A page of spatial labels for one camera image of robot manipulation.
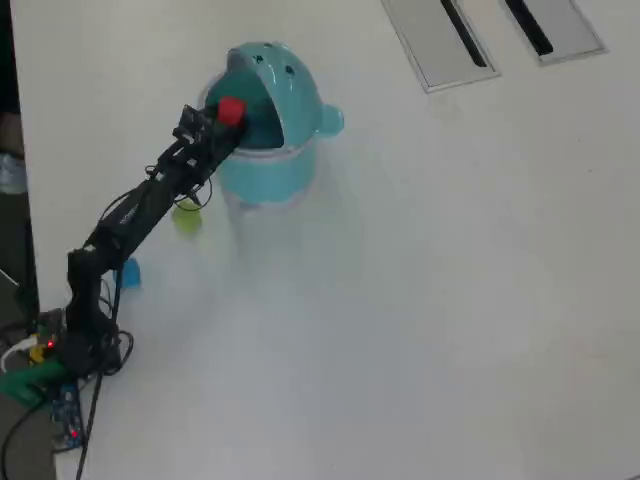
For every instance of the blue circuit board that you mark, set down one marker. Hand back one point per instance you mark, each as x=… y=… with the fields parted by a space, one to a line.
x=67 y=415

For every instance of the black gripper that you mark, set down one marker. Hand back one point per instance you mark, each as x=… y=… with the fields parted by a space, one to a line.
x=200 y=160

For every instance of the red lego block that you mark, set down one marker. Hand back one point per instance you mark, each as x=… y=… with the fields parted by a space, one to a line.
x=232 y=112

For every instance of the green table clamp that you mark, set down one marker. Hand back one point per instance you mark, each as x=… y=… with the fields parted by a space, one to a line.
x=25 y=380

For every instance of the green lego block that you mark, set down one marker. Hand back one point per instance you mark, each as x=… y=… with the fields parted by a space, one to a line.
x=187 y=220

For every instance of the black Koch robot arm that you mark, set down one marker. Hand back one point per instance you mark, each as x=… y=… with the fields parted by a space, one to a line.
x=130 y=210

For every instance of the teal whale-shaped bin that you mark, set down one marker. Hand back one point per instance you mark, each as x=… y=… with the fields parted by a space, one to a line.
x=280 y=165

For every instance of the black vertical post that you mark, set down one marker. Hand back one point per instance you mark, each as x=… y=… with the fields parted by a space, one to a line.
x=30 y=270

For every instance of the yellow connector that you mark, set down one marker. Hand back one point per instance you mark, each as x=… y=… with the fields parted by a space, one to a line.
x=36 y=354

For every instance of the small controller board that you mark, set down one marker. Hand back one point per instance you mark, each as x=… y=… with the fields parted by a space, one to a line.
x=50 y=335

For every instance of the white grey shoe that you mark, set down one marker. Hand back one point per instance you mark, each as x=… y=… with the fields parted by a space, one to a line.
x=11 y=172

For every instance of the blue lego block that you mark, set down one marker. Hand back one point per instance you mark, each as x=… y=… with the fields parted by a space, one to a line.
x=131 y=275

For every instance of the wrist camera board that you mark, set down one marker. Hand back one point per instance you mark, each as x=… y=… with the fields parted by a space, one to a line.
x=196 y=122

